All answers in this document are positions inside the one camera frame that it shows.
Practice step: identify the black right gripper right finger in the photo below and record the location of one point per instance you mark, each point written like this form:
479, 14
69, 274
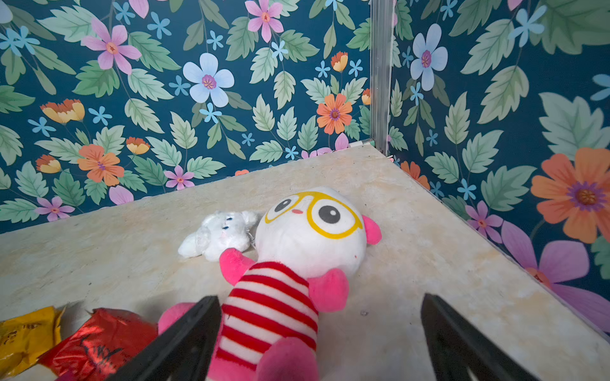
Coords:
459, 351

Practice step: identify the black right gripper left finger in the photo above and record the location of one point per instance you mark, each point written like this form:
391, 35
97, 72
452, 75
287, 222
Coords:
183, 352

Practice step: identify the red foil tea bag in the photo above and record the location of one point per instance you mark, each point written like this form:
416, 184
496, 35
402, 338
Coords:
108, 340

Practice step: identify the yellow tea bag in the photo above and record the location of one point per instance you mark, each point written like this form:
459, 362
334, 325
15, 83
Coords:
26, 338

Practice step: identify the small white plush bunny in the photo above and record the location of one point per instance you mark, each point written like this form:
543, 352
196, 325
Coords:
217, 233

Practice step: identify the pink striped plush doll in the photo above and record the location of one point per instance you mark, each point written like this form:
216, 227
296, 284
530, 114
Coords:
308, 246

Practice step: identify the aluminium corner post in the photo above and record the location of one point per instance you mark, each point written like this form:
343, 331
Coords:
381, 37

